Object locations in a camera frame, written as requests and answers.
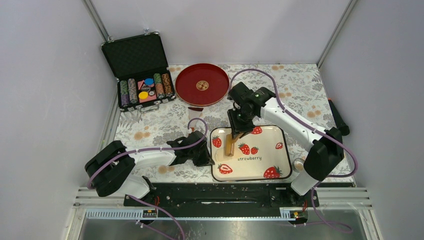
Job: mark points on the floral patterned tablecloth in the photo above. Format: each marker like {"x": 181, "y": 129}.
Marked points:
{"x": 299, "y": 86}

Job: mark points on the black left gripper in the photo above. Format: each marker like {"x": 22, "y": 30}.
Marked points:
{"x": 206, "y": 160}

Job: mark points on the silver tape roll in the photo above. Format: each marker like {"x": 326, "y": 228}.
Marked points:
{"x": 298, "y": 165}

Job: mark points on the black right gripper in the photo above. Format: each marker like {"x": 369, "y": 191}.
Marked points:
{"x": 237, "y": 129}

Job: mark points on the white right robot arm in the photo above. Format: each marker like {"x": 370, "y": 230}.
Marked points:
{"x": 323, "y": 145}

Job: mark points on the square strawberry ceramic plate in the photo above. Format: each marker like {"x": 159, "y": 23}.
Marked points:
{"x": 265, "y": 155}

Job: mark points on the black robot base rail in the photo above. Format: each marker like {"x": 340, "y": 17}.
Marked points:
{"x": 228, "y": 196}

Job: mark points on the black poker chip case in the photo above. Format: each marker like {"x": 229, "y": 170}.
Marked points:
{"x": 141, "y": 69}

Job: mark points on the slotted grey cable duct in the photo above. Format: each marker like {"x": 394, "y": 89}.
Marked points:
{"x": 190, "y": 214}

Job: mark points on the wooden dough roller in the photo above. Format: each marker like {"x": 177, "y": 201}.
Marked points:
{"x": 230, "y": 145}

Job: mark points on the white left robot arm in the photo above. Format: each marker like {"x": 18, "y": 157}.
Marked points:
{"x": 110, "y": 170}

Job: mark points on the round red lacquer tray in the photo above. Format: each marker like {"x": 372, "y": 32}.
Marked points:
{"x": 202, "y": 84}

